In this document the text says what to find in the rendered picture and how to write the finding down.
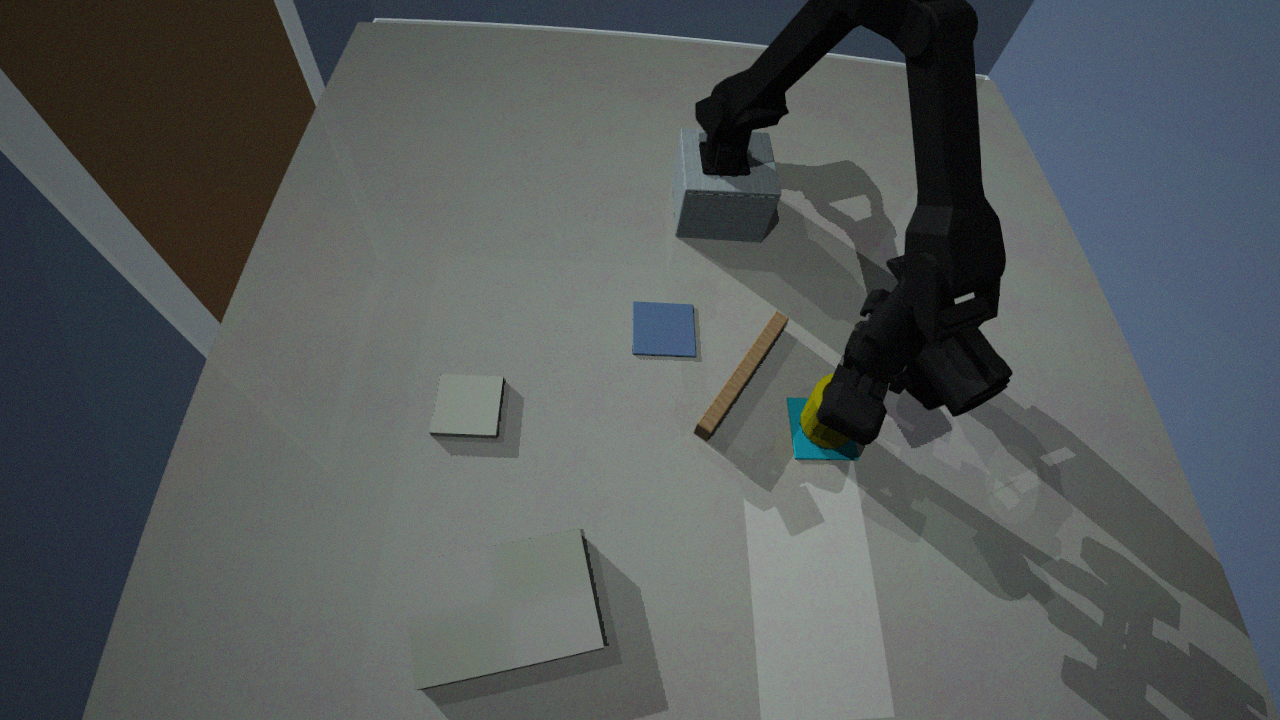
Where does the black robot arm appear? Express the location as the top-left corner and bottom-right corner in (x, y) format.
(696, 0), (1012, 416)

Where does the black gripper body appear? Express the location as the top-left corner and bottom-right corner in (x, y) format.
(817, 290), (922, 445)

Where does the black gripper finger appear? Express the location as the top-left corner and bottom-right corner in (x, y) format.
(844, 331), (858, 370)
(829, 364), (884, 404)

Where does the yellow cup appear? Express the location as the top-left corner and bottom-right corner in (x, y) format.
(800, 373), (849, 448)

